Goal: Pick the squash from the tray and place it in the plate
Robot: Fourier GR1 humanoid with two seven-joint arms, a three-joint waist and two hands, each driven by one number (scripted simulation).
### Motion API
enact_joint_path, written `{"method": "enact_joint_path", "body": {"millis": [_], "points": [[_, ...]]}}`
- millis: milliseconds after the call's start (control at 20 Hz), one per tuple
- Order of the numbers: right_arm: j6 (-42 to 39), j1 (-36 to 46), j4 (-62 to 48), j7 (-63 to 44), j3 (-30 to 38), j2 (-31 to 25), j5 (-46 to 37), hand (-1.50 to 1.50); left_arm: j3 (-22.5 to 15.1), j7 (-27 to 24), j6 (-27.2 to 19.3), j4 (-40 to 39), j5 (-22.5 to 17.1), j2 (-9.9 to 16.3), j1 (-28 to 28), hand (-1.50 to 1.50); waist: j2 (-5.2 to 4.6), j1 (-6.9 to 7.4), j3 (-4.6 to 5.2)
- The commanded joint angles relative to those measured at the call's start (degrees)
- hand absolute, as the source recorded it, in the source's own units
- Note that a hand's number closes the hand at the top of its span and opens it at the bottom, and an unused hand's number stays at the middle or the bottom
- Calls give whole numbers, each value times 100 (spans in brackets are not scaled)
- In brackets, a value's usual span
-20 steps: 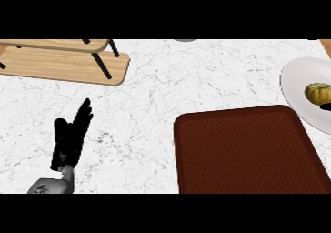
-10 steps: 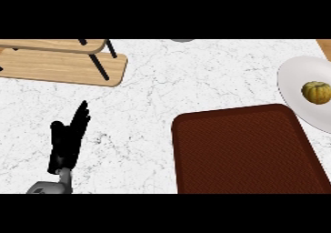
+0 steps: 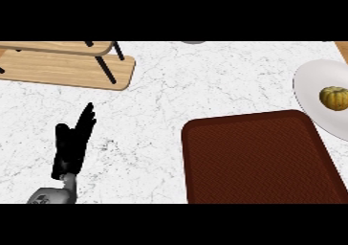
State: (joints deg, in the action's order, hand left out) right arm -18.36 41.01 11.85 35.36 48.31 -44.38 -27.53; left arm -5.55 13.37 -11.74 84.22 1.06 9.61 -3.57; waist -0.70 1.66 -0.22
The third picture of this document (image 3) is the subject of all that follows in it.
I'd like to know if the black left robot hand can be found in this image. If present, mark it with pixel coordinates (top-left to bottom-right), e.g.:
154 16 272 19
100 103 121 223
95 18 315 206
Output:
49 101 98 182

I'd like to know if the dark brown tray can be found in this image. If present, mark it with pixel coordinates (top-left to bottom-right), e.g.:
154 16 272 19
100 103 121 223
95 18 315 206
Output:
179 109 348 205

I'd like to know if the white plate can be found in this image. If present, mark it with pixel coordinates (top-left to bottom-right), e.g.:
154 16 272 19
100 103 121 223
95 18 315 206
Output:
291 58 348 144

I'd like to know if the yellow-green squash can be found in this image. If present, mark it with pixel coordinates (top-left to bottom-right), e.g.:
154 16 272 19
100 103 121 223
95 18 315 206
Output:
318 85 348 112

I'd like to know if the wooden tiered rack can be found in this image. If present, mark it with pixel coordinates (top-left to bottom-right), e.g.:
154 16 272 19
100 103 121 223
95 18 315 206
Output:
0 41 137 92

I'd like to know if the wooden board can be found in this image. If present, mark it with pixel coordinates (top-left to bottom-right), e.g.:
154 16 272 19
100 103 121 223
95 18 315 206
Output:
332 41 348 68

